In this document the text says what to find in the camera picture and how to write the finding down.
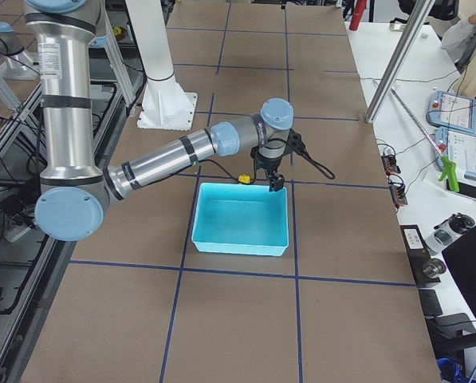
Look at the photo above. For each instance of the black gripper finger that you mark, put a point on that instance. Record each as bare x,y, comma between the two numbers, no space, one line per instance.
276,181

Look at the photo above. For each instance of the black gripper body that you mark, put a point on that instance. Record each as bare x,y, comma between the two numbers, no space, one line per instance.
270,168

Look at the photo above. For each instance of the yellow beetle toy car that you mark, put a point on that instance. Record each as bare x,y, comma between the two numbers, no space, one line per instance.
245,179

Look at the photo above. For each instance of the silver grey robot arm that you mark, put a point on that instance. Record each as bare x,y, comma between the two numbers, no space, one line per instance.
75,192
17,62

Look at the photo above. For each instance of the turquoise plastic bin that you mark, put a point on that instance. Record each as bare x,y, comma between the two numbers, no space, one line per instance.
241,219

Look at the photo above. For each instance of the upper orange black connector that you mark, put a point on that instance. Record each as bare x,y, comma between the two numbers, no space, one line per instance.
390,164

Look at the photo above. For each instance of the orange black connector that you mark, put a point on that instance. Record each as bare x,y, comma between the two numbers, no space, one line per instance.
390,164
398,194

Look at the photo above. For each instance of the lower orange black connector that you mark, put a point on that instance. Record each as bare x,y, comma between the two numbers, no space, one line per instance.
398,194

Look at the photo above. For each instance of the green plastic clamp tool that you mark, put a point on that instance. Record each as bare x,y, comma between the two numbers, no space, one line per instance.
449,173

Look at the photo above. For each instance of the black box with label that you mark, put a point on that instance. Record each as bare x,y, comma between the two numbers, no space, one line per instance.
418,255

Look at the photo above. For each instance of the upper teach pendant tablet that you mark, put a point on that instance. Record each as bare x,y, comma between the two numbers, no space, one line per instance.
452,111

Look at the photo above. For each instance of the teach pendant tablet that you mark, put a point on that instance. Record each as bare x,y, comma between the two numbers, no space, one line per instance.
452,111
460,148

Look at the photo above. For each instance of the red cylinder bottle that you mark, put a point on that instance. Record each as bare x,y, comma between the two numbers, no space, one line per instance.
357,14

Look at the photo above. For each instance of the black smartphone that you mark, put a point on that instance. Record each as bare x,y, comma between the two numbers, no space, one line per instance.
465,190

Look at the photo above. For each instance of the lower teach pendant tablet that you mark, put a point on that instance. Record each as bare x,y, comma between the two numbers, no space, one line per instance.
460,148

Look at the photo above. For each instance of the person in white clothes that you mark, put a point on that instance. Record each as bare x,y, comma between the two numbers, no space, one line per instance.
459,42

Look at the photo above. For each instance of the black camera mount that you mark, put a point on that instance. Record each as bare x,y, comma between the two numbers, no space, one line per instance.
295,144

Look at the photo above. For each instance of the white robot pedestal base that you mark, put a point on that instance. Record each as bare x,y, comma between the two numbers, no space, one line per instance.
165,104

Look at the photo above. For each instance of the white grey camera device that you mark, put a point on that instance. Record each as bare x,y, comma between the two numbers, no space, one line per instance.
448,231

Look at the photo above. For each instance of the aluminium frame post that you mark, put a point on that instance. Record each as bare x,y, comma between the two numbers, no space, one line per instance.
403,48

